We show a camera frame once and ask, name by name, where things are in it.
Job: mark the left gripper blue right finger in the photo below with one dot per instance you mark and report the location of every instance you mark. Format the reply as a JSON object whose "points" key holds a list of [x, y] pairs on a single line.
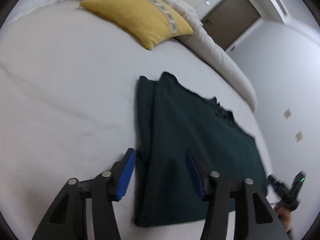
{"points": [[254, 217]]}

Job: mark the wall switch plate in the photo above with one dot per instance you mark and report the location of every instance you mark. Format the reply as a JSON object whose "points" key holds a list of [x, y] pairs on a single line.
{"points": [[287, 113]]}

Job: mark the beige duvet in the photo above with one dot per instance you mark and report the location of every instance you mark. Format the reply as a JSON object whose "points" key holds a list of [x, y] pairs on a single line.
{"points": [[205, 48]]}

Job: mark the yellow patterned cushion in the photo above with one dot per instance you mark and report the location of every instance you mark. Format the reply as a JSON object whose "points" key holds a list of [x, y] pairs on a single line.
{"points": [[150, 21]]}

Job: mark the person's right hand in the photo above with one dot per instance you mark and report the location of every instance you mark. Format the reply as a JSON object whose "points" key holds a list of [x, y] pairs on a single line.
{"points": [[285, 216]]}

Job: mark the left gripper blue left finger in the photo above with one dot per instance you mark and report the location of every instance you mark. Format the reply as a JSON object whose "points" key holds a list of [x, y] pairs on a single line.
{"points": [[66, 216]]}

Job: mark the white pillow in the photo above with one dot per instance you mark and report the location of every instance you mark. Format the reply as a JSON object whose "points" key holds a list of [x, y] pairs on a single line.
{"points": [[24, 7]]}

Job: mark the brown wooden door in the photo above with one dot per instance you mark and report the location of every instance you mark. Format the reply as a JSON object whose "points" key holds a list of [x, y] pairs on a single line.
{"points": [[226, 22]]}

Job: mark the dark green knit sweater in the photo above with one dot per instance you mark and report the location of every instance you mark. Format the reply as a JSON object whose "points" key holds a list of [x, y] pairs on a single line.
{"points": [[173, 121]]}

